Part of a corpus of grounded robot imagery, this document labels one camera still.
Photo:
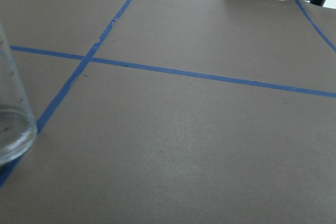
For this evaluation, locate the clear glass sauce bottle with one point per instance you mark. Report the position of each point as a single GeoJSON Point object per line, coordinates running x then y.
{"type": "Point", "coordinates": [18, 125]}

